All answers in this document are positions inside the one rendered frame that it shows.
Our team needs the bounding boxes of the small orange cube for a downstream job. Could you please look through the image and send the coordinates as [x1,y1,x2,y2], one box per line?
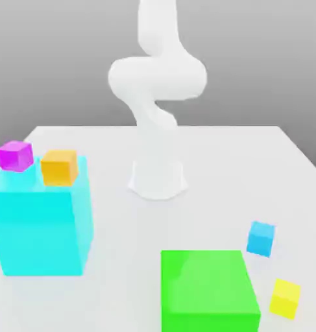
[40,149,79,187]

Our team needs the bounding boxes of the small magenta cube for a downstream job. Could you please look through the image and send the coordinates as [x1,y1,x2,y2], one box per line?
[0,140,34,173]

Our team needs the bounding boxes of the small yellow cube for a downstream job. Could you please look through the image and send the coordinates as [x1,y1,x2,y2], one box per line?
[269,278,302,321]

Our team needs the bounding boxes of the large green box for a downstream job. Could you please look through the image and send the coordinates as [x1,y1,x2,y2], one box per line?
[160,249,261,332]

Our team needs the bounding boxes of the small blue cube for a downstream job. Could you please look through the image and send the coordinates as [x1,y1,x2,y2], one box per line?
[245,220,276,259]

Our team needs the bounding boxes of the large cyan box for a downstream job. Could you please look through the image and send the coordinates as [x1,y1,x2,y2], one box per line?
[0,155,94,277]

